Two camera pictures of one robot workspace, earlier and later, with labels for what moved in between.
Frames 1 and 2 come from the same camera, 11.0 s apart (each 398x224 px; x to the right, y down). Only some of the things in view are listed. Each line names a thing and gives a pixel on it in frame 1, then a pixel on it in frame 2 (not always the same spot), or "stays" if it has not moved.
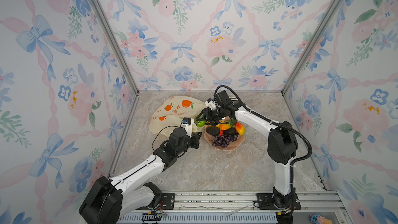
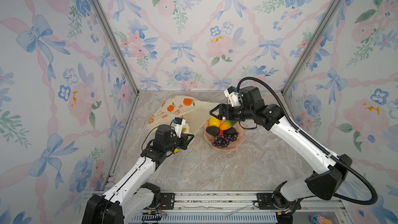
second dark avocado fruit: [231, 131] stays
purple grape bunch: [224, 140] stays
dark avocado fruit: [213, 130] stays
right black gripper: [207, 113] -> [222, 109]
